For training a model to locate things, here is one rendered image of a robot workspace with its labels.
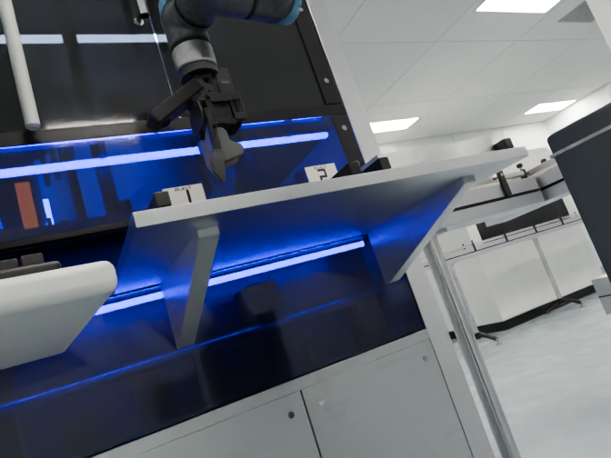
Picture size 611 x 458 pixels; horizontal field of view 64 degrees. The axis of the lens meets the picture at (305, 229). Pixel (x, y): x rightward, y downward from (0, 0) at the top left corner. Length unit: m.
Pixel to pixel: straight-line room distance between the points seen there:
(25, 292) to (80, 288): 0.04
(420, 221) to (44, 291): 0.76
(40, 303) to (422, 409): 0.91
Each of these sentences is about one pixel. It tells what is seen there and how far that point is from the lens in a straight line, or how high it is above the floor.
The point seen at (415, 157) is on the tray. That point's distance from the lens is 0.84.
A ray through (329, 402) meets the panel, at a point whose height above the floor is 0.53.
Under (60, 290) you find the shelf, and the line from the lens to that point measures 0.46.
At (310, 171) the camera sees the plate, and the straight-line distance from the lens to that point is 1.18.
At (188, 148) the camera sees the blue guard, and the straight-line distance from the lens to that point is 1.11.
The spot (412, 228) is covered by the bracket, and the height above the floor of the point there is 0.82.
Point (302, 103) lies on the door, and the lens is 1.28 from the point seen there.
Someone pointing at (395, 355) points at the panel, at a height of 0.57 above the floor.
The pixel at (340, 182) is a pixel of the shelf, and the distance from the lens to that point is 0.71.
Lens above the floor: 0.69
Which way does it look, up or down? 11 degrees up
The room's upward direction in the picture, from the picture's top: 18 degrees counter-clockwise
